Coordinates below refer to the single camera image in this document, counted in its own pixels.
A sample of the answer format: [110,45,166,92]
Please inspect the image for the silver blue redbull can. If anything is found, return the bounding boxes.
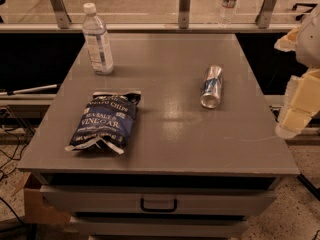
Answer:
[200,65,223,109]

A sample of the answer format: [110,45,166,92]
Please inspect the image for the background water bottle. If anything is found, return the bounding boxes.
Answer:
[218,0,238,28]

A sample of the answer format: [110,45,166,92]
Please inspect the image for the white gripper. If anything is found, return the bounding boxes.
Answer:
[274,5,320,139]

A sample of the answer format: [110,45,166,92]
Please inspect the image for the middle metal railing post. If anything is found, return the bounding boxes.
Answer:
[178,0,191,29]

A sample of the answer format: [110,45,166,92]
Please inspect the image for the right metal railing post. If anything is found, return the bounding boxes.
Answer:
[255,0,277,29]

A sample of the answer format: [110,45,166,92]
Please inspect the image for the cardboard box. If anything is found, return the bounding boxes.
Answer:
[14,173,70,225]

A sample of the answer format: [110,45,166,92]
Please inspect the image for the black office chair base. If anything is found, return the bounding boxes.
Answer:
[291,2,318,22]

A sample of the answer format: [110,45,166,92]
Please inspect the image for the left metal railing post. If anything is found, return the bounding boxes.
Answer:
[50,0,71,29]

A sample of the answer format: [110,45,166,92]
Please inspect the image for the blue potato chips bag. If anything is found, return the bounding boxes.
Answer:
[65,91,141,155]

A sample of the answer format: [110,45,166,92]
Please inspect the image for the clear plastic water bottle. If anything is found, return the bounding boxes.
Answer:
[82,3,114,75]

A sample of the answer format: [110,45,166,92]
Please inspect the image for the white rod with black tip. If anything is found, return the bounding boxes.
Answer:
[0,84,61,96]

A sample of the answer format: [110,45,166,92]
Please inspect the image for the metal railing post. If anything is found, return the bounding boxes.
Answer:
[50,0,71,29]
[178,0,191,29]
[255,0,277,29]

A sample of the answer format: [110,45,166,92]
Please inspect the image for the black floor cables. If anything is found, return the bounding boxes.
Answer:
[0,107,38,240]

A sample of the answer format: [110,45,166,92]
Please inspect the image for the black drawer handle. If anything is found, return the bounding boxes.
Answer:
[140,198,178,213]

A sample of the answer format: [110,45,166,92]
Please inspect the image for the grey upper drawer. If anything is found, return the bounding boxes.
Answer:
[41,185,276,216]

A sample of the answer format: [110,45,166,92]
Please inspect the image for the grey drawer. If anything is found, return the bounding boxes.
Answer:
[70,217,248,238]
[41,185,276,216]

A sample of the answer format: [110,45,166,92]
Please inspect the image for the grey lower drawer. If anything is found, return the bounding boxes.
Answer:
[70,217,248,238]

